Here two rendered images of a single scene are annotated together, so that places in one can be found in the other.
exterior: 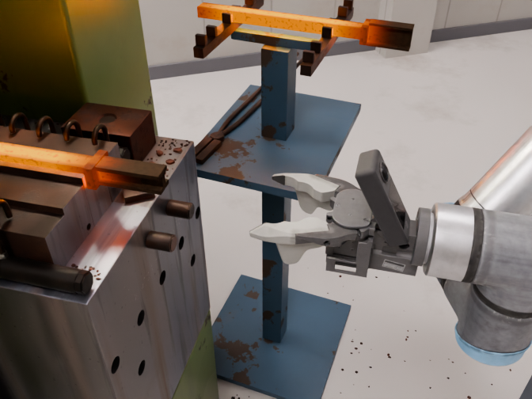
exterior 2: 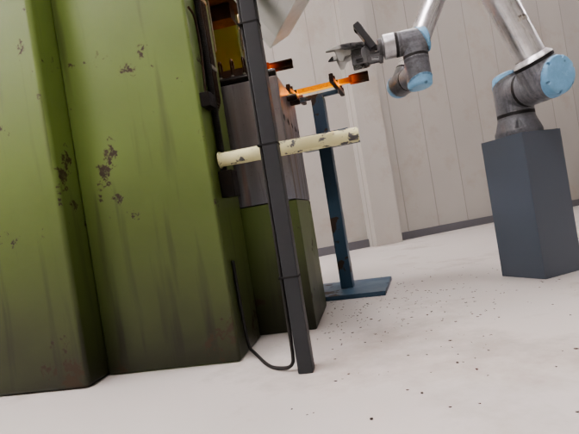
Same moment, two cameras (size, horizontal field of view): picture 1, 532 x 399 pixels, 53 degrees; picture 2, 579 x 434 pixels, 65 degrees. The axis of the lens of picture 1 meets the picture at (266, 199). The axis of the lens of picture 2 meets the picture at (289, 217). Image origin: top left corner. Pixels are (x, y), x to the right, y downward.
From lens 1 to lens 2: 1.60 m
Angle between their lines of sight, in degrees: 39
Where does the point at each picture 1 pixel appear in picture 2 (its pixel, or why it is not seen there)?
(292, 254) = (340, 56)
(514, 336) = (421, 62)
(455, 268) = (391, 41)
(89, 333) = (276, 91)
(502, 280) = (407, 40)
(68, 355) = not seen: hidden behind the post
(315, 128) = not seen: hidden behind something
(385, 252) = (370, 55)
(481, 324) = (410, 65)
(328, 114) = not seen: hidden behind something
